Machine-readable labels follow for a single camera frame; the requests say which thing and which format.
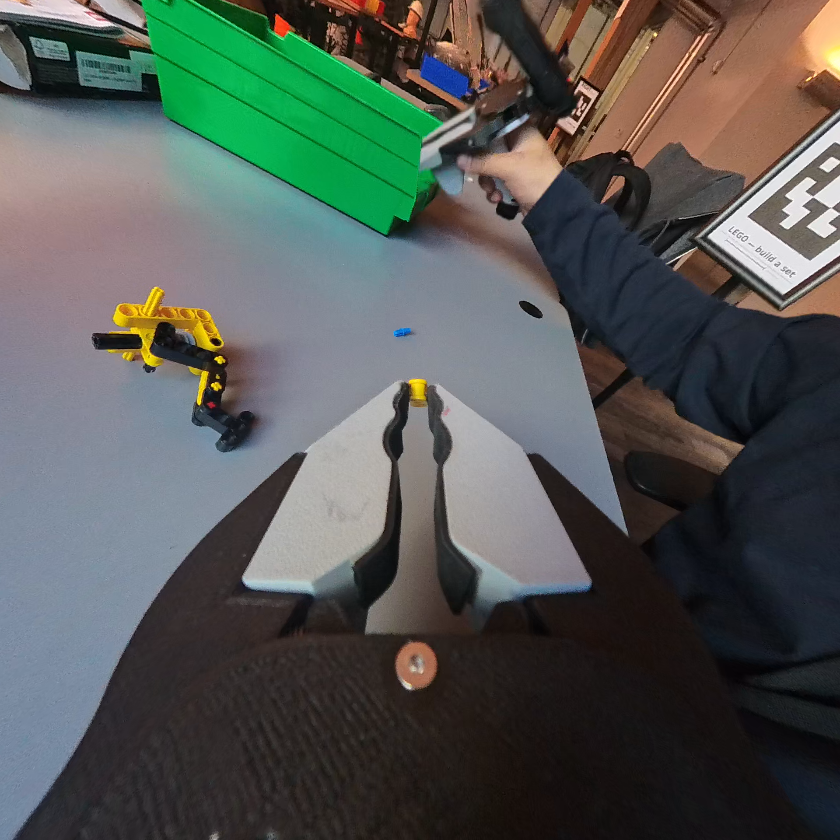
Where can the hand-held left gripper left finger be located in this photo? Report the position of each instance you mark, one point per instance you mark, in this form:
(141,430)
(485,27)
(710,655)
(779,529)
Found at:
(328,505)

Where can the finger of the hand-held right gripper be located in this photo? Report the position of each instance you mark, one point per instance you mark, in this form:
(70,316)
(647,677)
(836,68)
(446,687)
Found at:
(449,138)
(454,178)

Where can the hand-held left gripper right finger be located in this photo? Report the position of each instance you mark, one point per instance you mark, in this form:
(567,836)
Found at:
(505,512)

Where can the yellow lego connector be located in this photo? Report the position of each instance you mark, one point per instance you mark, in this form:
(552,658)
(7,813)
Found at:
(418,392)

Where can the green storage bin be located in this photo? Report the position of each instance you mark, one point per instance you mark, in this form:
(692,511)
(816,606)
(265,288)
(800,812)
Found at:
(282,124)

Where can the person's right forearm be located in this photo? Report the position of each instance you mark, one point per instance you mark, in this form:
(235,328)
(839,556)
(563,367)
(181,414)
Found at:
(610,275)

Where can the orange lego piece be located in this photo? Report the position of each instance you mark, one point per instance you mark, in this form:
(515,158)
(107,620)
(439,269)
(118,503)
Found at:
(282,26)

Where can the yellow and black lego assembly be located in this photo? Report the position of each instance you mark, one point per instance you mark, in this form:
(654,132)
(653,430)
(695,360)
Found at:
(170,348)

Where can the person's right hand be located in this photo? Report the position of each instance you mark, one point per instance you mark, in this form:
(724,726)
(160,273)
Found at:
(525,167)

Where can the small blue crate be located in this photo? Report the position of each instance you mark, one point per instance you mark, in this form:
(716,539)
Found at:
(443,75)

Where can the small marker tag sign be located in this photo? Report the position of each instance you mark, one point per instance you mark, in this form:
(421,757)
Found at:
(583,105)

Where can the black backpack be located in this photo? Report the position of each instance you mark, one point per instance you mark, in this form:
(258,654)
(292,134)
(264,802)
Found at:
(617,184)

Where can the black table grommet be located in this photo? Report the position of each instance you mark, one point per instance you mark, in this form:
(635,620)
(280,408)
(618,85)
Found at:
(530,309)

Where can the black chair armrest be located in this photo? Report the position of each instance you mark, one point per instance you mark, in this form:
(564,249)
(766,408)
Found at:
(663,479)

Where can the grey cloth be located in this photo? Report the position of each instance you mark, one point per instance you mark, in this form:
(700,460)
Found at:
(689,190)

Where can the framed marker sign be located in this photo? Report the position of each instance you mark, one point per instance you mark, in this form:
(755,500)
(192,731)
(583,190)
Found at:
(787,203)

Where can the black box with white label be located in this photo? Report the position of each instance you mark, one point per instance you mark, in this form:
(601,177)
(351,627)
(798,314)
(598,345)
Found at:
(65,65)

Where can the wall lamp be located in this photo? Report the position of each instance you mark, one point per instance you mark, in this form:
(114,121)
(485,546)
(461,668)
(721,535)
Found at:
(823,79)

